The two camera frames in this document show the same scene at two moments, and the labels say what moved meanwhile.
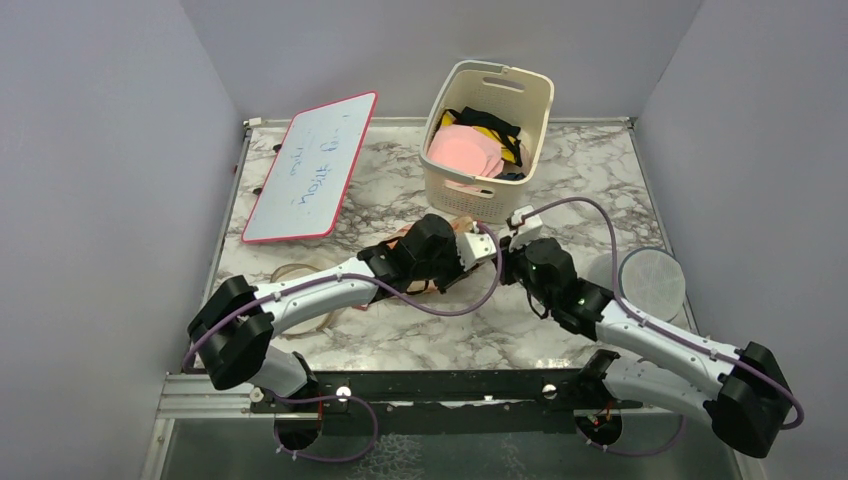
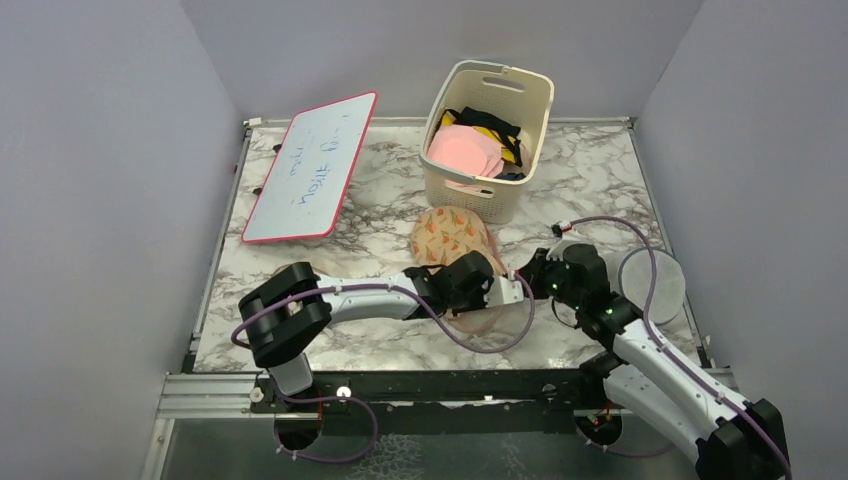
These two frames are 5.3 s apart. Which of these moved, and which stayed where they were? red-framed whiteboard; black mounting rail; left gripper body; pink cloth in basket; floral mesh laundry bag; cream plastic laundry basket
Moved: floral mesh laundry bag; left gripper body
Stayed: cream plastic laundry basket; black mounting rail; red-framed whiteboard; pink cloth in basket
